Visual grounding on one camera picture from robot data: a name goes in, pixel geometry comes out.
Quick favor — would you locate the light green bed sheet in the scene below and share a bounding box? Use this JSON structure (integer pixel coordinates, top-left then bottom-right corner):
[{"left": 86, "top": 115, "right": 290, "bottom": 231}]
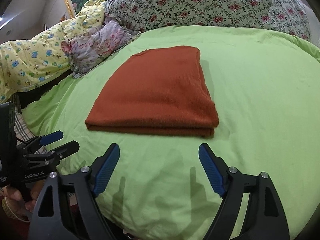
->
[{"left": 22, "top": 26, "right": 319, "bottom": 239}]

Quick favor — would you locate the red floral white quilt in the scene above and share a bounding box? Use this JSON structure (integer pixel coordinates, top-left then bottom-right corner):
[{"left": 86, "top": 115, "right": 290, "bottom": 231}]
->
[{"left": 104, "top": 0, "right": 310, "bottom": 41}]

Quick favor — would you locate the yellow floral quilt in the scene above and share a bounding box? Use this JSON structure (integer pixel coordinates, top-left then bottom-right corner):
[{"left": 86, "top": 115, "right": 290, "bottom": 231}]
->
[{"left": 0, "top": 0, "right": 105, "bottom": 102}]

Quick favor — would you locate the pink purple floral cloth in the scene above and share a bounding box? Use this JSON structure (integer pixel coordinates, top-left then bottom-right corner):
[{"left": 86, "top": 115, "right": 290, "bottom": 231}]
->
[{"left": 61, "top": 18, "right": 140, "bottom": 79}]

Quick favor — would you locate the person's left hand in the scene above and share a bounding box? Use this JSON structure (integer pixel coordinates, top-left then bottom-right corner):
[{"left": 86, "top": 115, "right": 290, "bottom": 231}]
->
[{"left": 1, "top": 180, "right": 45, "bottom": 223}]

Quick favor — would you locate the orange knit sweater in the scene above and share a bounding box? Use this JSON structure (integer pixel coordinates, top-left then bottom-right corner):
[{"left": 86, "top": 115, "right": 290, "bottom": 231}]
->
[{"left": 85, "top": 46, "right": 219, "bottom": 137}]

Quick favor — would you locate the plaid checkered cloth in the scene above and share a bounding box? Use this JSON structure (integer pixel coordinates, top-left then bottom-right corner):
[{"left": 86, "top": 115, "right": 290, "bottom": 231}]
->
[{"left": 14, "top": 110, "right": 34, "bottom": 146}]

